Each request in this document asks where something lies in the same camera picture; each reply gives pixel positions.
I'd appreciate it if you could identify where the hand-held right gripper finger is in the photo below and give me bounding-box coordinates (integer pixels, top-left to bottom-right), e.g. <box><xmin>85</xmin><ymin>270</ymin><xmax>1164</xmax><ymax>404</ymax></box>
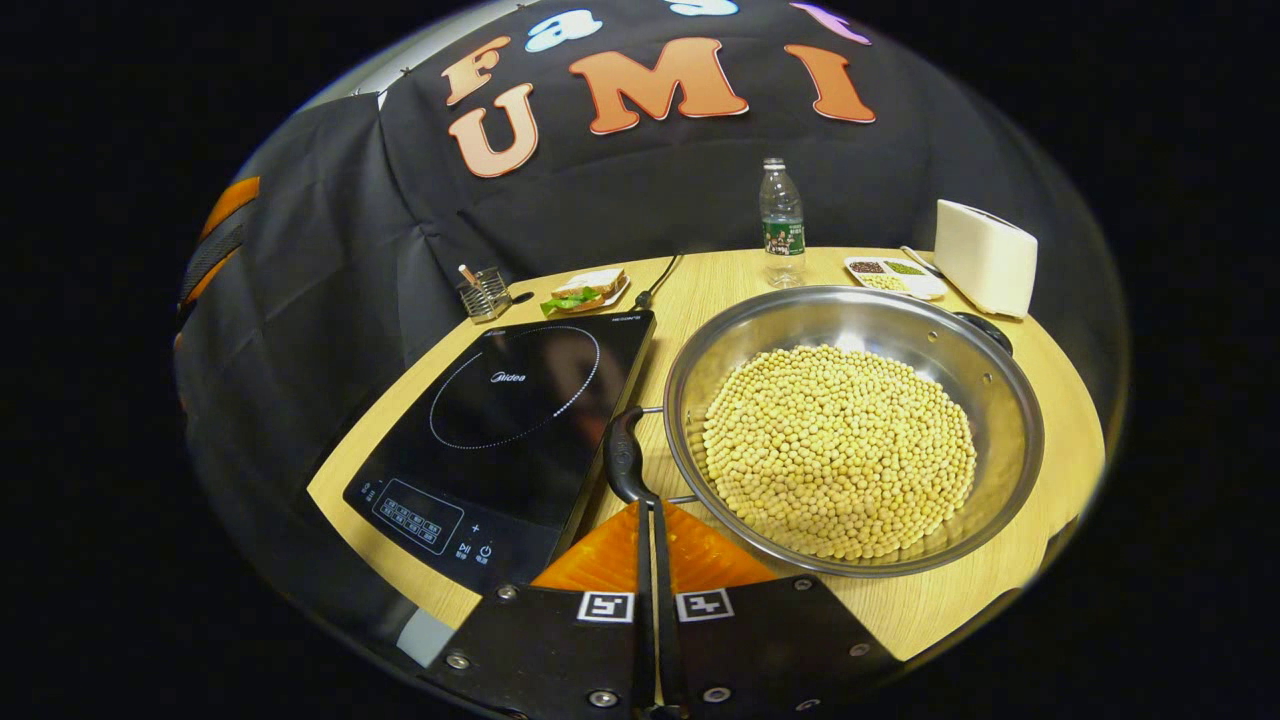
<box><xmin>420</xmin><ymin>500</ymin><xmax>658</xmax><ymax>720</ymax></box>
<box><xmin>655</xmin><ymin>500</ymin><xmax>903</xmax><ymax>720</ymax></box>

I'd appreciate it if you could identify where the wire mesh holder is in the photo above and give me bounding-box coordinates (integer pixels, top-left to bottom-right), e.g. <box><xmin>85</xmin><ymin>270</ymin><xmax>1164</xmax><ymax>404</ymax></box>
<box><xmin>457</xmin><ymin>264</ymin><xmax>513</xmax><ymax>323</ymax></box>

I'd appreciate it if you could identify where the black power cable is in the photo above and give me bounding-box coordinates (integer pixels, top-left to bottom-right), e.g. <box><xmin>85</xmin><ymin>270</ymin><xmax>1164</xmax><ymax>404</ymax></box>
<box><xmin>633</xmin><ymin>254</ymin><xmax>684</xmax><ymax>311</ymax></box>

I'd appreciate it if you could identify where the black backdrop cloth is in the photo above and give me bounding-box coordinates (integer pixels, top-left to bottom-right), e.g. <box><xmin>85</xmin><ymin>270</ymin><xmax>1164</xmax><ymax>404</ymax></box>
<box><xmin>175</xmin><ymin>0</ymin><xmax>1131</xmax><ymax>641</ymax></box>

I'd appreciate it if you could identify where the pile of soybeans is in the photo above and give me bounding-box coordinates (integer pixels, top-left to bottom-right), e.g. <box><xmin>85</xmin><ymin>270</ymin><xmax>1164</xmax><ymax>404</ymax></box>
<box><xmin>702</xmin><ymin>345</ymin><xmax>978</xmax><ymax>561</ymax></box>

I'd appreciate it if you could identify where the white toaster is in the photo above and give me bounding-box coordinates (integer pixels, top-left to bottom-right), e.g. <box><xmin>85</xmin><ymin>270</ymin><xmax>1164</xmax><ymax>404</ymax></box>
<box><xmin>933</xmin><ymin>198</ymin><xmax>1039</xmax><ymax>320</ymax></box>

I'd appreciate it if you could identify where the stainless steel pot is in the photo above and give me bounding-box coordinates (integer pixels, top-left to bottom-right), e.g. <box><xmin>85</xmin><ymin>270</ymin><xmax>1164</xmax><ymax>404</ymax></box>
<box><xmin>603</xmin><ymin>285</ymin><xmax>1046</xmax><ymax>579</ymax></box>

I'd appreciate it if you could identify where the sandwich with lettuce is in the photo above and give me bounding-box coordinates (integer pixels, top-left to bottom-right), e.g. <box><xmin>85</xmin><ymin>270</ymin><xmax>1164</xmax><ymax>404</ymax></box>
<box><xmin>540</xmin><ymin>268</ymin><xmax>628</xmax><ymax>317</ymax></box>

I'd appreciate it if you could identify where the white divided bean tray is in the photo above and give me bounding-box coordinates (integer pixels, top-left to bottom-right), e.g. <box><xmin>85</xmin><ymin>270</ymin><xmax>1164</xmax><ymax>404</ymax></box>
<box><xmin>843</xmin><ymin>255</ymin><xmax>947</xmax><ymax>301</ymax></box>

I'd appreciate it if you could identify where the clear plastic water bottle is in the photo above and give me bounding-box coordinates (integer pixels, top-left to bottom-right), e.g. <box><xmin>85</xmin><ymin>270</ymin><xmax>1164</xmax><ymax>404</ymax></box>
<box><xmin>759</xmin><ymin>157</ymin><xmax>807</xmax><ymax>289</ymax></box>

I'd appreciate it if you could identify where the black induction cooktop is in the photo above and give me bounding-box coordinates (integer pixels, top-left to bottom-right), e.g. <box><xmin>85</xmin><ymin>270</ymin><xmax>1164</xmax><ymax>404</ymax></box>
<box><xmin>343</xmin><ymin>308</ymin><xmax>658</xmax><ymax>598</ymax></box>

